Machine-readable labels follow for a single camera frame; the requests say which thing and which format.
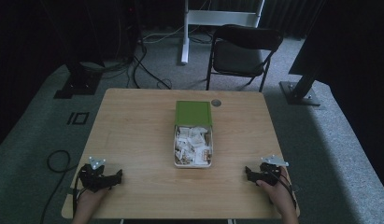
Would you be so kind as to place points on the green box lid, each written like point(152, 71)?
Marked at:
point(193, 113)

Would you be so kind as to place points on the round grey table grommet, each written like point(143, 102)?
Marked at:
point(216, 102)

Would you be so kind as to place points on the black slanted stand with base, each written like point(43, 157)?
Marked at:
point(300, 90)

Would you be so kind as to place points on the person's left hand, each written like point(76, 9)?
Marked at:
point(92, 199)

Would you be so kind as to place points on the pile of white packets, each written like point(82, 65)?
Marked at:
point(192, 144)

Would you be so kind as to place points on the white metal stand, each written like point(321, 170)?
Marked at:
point(186, 37)

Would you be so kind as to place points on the black stand with square base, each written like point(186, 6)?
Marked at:
point(79, 81)

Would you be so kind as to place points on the person's right hand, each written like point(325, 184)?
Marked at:
point(278, 194)

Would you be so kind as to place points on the white rectangular box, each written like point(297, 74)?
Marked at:
point(193, 164)

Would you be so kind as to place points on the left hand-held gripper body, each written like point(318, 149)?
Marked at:
point(93, 180)

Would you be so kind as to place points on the black folding chair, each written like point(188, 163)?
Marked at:
point(239, 56)

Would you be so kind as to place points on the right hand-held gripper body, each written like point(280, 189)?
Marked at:
point(269, 174)

